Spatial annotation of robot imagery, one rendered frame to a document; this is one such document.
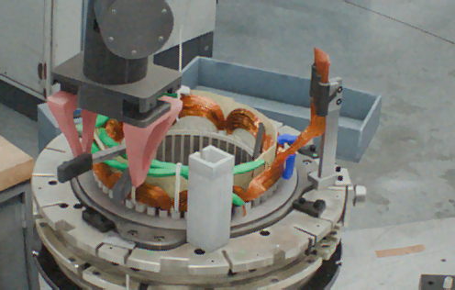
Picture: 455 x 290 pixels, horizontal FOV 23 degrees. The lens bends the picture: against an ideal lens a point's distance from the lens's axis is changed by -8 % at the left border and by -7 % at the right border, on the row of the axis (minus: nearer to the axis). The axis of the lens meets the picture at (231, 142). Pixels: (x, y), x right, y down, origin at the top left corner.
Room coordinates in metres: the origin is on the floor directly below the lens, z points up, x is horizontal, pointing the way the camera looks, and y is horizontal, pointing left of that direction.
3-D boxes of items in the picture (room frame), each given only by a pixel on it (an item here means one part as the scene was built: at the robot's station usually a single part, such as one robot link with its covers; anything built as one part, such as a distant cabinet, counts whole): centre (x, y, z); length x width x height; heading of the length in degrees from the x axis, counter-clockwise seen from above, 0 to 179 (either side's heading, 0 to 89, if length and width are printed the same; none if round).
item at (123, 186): (0.86, 0.09, 1.17); 0.04 x 0.01 x 0.02; 167
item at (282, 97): (1.28, -0.05, 0.92); 0.25 x 0.11 x 0.28; 71
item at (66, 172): (0.88, 0.14, 1.17); 0.04 x 0.01 x 0.02; 140
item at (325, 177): (1.01, -0.09, 1.15); 0.03 x 0.02 x 0.12; 129
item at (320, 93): (0.99, -0.08, 1.21); 0.04 x 0.04 x 0.03; 47
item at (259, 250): (1.01, 0.04, 1.09); 0.32 x 0.32 x 0.01
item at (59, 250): (0.93, 0.16, 1.05); 0.09 x 0.04 x 0.01; 47
